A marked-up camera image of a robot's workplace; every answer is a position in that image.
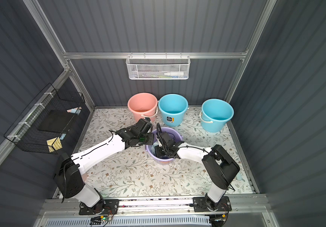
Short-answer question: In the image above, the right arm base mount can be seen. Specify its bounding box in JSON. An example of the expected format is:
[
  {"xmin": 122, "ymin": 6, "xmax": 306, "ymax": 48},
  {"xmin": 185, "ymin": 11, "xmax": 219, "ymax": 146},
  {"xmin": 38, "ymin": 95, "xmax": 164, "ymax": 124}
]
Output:
[{"xmin": 189, "ymin": 196, "xmax": 232, "ymax": 212}]

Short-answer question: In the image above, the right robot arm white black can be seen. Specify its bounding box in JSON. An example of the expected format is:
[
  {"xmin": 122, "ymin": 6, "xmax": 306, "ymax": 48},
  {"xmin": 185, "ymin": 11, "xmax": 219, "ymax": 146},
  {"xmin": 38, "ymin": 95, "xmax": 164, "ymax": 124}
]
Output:
[{"xmin": 155, "ymin": 131, "xmax": 240, "ymax": 211}]

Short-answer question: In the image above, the white ventilation grille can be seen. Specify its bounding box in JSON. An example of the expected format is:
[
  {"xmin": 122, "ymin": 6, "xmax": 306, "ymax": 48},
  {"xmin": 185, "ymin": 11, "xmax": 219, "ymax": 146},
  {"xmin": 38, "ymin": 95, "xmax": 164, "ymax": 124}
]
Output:
[{"xmin": 43, "ymin": 215, "xmax": 212, "ymax": 227}]

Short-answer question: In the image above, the pastel card in basket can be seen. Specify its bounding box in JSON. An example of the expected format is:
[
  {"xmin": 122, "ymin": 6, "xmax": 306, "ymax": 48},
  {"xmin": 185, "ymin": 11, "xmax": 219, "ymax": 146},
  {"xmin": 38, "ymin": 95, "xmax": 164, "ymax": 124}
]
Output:
[{"xmin": 67, "ymin": 107, "xmax": 82, "ymax": 115}]

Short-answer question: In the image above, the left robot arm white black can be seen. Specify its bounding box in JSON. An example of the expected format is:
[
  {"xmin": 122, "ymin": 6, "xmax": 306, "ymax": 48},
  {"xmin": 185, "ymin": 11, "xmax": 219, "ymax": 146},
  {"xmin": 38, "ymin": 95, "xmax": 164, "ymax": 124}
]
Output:
[{"xmin": 53, "ymin": 117, "xmax": 153, "ymax": 214}]

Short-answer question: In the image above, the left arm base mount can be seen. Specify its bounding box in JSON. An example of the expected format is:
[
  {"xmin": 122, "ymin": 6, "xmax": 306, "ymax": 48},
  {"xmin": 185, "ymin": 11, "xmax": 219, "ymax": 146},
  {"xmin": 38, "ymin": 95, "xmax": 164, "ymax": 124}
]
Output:
[{"xmin": 78, "ymin": 199, "xmax": 120, "ymax": 216}]

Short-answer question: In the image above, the blue bucket with label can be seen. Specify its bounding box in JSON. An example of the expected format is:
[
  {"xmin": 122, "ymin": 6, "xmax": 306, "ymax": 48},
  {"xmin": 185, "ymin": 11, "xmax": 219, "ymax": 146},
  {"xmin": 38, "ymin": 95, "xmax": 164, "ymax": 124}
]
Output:
[{"xmin": 158, "ymin": 94, "xmax": 188, "ymax": 127}]

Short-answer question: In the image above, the light green cloth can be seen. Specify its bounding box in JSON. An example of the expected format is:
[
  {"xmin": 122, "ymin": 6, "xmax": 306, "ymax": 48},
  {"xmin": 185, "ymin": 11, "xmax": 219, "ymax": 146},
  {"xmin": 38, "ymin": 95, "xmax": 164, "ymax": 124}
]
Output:
[{"xmin": 151, "ymin": 145, "xmax": 159, "ymax": 156}]

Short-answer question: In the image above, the pink plastic bucket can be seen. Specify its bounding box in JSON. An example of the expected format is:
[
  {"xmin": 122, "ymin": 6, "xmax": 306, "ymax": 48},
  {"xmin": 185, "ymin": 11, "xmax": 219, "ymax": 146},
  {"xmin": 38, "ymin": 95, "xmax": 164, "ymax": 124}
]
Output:
[{"xmin": 128, "ymin": 93, "xmax": 158, "ymax": 122}]

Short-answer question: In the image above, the blue bucket white handle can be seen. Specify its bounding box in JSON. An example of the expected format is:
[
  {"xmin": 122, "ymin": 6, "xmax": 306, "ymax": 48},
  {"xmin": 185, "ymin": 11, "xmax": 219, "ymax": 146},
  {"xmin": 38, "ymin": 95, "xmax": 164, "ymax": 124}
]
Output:
[{"xmin": 199, "ymin": 99, "xmax": 234, "ymax": 133}]

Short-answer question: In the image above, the white wire wall basket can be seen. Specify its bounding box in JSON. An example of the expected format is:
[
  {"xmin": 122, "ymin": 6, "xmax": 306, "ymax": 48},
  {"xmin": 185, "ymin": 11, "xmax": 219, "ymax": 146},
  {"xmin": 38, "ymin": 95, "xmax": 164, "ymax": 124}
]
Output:
[{"xmin": 126, "ymin": 55, "xmax": 191, "ymax": 80}]

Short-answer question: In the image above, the black wire side basket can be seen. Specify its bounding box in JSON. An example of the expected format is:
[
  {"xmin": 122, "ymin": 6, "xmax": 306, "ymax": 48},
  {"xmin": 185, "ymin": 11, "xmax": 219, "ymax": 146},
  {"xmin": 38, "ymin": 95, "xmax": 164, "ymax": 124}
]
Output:
[{"xmin": 4, "ymin": 87, "xmax": 85, "ymax": 154}]

